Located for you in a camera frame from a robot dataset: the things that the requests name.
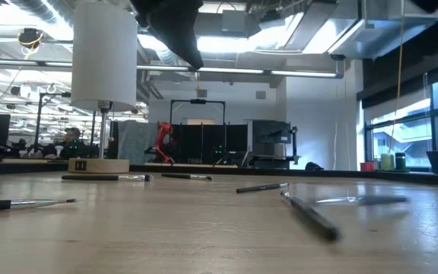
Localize grey ceiling box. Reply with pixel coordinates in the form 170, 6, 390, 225
221, 9, 249, 33

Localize black fan makeup brush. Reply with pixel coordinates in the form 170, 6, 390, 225
61, 174, 154, 182

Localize black aluminium table frame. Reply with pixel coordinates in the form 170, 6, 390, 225
0, 158, 438, 188

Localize black ceiling dome camera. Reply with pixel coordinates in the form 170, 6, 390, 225
16, 27, 46, 50

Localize white shade wooden base lamp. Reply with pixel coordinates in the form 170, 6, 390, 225
68, 2, 138, 175

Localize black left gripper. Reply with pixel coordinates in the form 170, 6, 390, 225
130, 0, 205, 69

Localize dark cup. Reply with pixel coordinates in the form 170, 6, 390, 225
394, 151, 408, 172

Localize green cup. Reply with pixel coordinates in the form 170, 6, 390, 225
379, 152, 395, 172

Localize black metal stand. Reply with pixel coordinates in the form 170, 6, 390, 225
34, 91, 72, 153

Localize black machine on cart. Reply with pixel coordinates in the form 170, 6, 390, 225
246, 119, 302, 170

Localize person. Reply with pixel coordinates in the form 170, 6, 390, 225
43, 126, 87, 160

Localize black gantry frame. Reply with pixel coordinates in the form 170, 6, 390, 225
169, 98, 227, 126

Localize silver ventilation duct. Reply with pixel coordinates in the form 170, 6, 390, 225
256, 0, 438, 61

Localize short thin black makeup brush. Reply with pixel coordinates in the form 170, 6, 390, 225
160, 173, 214, 181

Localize black partition panels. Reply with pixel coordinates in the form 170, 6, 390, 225
157, 123, 249, 165

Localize yellow hanging cable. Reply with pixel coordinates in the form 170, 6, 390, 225
389, 0, 405, 153

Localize grey-green cloth panel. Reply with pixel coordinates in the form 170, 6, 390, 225
116, 119, 160, 165

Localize long ceiling light strip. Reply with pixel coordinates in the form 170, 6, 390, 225
0, 57, 344, 80

